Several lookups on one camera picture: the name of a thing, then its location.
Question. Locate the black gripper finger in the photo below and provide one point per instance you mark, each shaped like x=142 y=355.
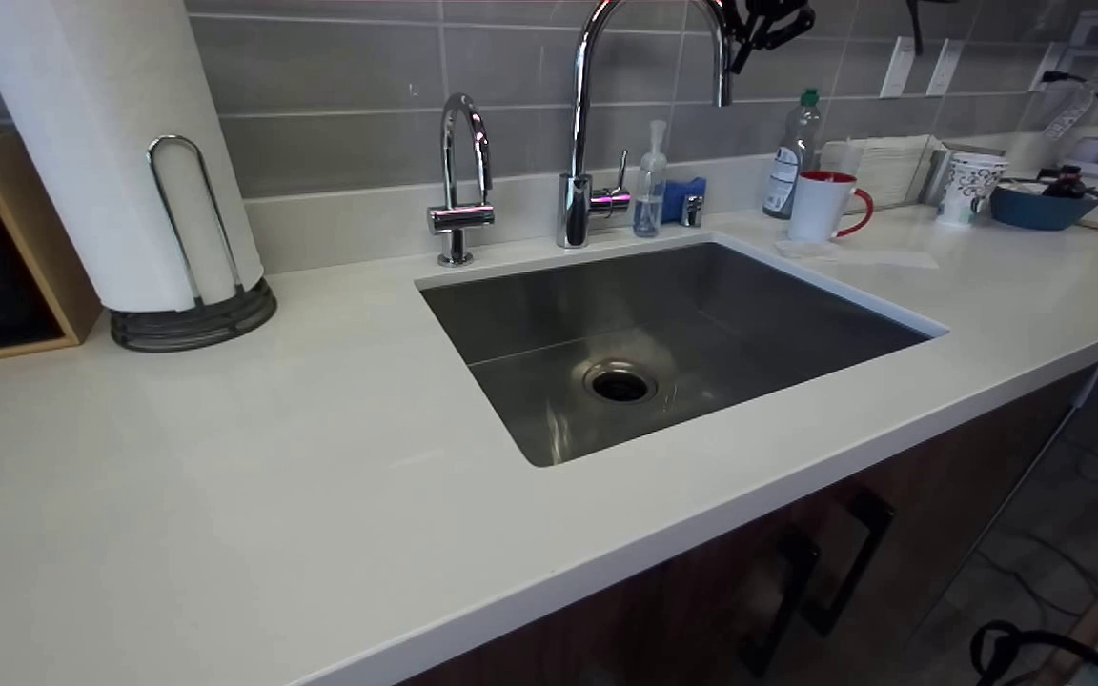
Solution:
x=793 y=24
x=746 y=29

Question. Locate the big chrome gooseneck faucet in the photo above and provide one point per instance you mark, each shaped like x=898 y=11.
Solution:
x=576 y=156

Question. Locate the clear bottle with green cap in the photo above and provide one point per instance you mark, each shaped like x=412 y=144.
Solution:
x=782 y=172

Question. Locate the blue sponge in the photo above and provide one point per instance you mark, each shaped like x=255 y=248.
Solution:
x=684 y=204

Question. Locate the clear soap dispenser bottle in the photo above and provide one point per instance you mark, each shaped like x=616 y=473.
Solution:
x=648 y=194

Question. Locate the patterned paper cup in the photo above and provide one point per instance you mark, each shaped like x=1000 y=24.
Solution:
x=967 y=194

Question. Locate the stainless steel sink basin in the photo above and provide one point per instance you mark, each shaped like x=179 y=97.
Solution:
x=704 y=330

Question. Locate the blue bowl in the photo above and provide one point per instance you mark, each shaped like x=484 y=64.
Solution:
x=1041 y=213

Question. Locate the small chrome faucet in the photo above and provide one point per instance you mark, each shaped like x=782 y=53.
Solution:
x=459 y=213

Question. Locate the sink drain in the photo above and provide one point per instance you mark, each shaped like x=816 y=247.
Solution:
x=618 y=384

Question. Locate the dark wood base cabinet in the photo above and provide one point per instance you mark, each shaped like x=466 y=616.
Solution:
x=648 y=610

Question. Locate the white paper towel roll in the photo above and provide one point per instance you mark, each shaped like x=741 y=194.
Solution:
x=91 y=138

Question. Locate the wooden rack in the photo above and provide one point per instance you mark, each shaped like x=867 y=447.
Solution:
x=15 y=252

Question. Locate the white wall outlet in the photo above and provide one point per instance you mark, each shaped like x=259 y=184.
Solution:
x=945 y=67

